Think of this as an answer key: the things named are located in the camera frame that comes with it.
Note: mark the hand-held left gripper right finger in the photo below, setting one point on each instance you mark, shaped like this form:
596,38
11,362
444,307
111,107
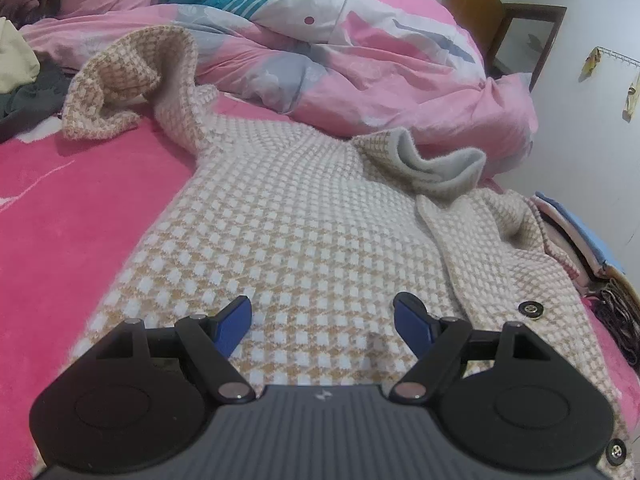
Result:
412,322

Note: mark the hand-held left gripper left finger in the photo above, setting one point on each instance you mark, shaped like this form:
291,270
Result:
235,321

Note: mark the beige white checked coat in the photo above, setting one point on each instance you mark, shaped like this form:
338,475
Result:
300,220

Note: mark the stack of folded clothes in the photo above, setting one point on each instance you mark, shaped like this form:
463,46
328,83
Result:
565,245

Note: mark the blue folded cloth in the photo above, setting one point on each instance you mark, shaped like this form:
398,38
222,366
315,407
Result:
585,232

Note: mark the pink flower bed blanket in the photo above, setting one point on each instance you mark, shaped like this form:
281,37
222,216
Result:
75,210

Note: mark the dark patterned folded cloth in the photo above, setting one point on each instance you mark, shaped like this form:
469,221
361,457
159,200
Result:
617,320

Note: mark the tan folded cloth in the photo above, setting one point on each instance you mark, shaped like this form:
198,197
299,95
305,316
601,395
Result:
617,271

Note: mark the pink floral duvet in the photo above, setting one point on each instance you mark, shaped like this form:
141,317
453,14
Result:
400,85

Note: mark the dark grey garment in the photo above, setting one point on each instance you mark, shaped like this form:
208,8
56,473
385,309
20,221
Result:
35,97

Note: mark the brown wooden door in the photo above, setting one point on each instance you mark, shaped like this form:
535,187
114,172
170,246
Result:
525,12

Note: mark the cream cloth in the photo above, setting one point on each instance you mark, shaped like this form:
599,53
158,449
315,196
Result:
15,60

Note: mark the wall hook rack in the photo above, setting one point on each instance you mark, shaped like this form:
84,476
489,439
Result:
620,56

